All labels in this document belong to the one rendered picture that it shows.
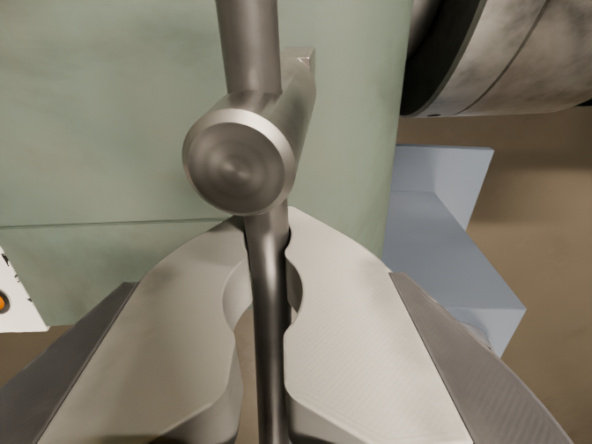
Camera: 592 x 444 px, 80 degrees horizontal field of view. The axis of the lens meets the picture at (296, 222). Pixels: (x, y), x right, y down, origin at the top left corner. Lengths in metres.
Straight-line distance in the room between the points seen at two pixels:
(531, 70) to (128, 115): 0.24
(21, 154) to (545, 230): 2.08
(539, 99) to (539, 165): 1.59
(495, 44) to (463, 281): 0.39
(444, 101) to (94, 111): 0.23
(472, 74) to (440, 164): 0.55
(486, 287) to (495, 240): 1.45
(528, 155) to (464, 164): 1.04
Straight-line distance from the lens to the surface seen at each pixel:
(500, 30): 0.25
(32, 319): 0.32
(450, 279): 0.58
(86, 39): 0.21
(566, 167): 2.00
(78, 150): 0.23
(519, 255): 2.17
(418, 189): 0.82
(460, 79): 0.27
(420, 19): 0.29
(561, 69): 0.30
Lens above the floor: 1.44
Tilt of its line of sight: 58 degrees down
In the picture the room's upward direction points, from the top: 177 degrees clockwise
